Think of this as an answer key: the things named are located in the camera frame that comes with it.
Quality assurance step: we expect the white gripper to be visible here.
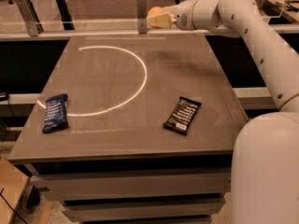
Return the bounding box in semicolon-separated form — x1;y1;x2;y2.
148;0;197;31

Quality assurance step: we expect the orange fruit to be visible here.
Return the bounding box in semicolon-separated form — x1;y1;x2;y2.
148;7;164;17

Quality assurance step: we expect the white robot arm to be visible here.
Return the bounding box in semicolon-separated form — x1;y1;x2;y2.
147;0;299;224

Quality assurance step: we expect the black rxbar chocolate wrapper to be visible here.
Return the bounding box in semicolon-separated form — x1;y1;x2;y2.
163;96;202;135

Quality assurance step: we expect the blue rxbar blueberry wrapper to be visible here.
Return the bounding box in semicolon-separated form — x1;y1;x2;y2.
42;93;68;133

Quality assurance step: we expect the clear acrylic barrier panel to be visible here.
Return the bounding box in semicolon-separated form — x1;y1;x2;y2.
0;14;289;35

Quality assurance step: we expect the grey drawer cabinet table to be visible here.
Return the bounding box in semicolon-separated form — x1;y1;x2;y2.
9;34;247;224

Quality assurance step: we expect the wooden board at left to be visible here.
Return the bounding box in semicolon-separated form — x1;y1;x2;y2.
0;158;29;224

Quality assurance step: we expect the black caster wheel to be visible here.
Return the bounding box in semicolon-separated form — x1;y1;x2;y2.
26;186;40;209

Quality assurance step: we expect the middle metal bracket post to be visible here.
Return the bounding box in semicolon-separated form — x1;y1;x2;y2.
136;0;148;34

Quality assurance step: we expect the left metal bracket post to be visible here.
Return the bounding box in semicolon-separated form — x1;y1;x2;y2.
14;0;39;36

